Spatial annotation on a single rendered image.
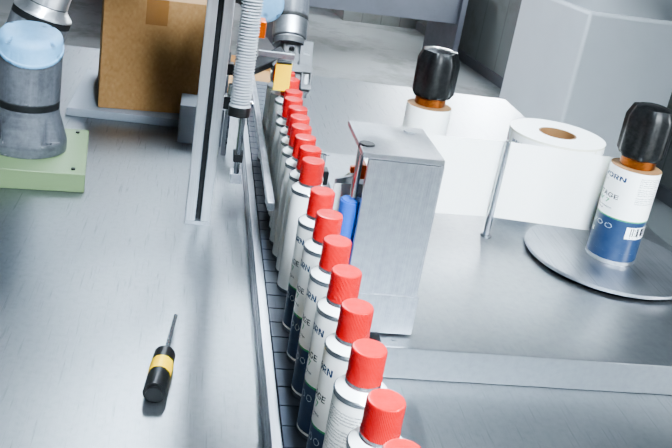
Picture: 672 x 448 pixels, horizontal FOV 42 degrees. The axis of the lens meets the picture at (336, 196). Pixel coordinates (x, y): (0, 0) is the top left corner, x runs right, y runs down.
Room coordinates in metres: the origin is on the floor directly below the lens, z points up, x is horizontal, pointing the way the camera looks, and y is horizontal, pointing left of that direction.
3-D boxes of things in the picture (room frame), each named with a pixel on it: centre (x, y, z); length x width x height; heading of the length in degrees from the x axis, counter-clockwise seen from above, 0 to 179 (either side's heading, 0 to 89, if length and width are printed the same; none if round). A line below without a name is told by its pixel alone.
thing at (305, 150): (1.21, 0.05, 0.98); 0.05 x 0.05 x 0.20
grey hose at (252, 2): (1.35, 0.18, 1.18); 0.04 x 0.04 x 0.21
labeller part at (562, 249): (1.47, -0.51, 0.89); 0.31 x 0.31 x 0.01
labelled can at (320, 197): (1.05, 0.02, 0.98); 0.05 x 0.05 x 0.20
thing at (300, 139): (1.26, 0.06, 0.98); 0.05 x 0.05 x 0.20
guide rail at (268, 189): (1.80, 0.20, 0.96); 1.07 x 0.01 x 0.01; 11
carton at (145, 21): (2.13, 0.52, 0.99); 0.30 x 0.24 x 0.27; 18
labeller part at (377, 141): (1.13, -0.07, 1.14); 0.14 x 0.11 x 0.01; 11
